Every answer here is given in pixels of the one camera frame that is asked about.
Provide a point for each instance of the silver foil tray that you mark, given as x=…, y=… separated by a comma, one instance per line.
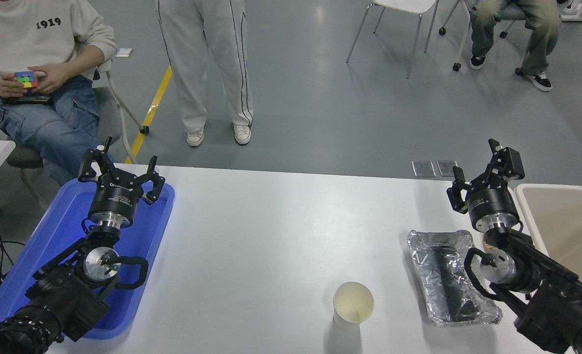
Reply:
x=433, y=275

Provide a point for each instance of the white metal-legged chair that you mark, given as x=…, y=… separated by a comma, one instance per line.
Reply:
x=409, y=4

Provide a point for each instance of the black phone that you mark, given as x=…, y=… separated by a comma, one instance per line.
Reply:
x=25, y=99

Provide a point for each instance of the seated person on wheeled chair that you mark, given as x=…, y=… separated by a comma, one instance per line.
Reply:
x=536, y=29

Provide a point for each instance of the blue plastic tray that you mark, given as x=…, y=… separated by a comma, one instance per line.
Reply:
x=54, y=231

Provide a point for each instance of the grey floor plate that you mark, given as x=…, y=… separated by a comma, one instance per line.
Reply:
x=445, y=167
x=423, y=168

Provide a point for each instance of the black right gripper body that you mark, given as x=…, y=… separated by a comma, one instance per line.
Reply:
x=492, y=204

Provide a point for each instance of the person's left hand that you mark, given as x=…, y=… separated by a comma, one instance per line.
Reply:
x=54, y=78

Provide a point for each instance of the person's right hand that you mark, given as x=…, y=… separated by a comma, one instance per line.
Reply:
x=5, y=87

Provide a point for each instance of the white paper cup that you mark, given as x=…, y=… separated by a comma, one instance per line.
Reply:
x=353, y=302

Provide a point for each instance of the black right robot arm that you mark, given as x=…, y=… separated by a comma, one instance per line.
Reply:
x=556, y=300

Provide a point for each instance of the large pale bin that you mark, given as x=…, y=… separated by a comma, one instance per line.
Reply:
x=566, y=221

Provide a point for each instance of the standing person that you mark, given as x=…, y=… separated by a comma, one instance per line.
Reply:
x=197, y=59

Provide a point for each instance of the colourful puzzle cube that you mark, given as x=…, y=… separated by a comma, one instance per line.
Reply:
x=26, y=79

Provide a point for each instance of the wheeled office chair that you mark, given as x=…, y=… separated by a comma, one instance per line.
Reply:
x=509, y=12

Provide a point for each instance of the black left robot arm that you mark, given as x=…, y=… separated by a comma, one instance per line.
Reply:
x=64, y=295

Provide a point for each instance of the seated person with cube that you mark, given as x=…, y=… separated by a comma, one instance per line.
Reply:
x=40, y=34

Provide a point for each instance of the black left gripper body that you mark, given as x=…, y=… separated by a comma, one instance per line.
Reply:
x=114, y=199

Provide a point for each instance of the white paper sheet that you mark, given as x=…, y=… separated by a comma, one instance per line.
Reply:
x=124, y=52

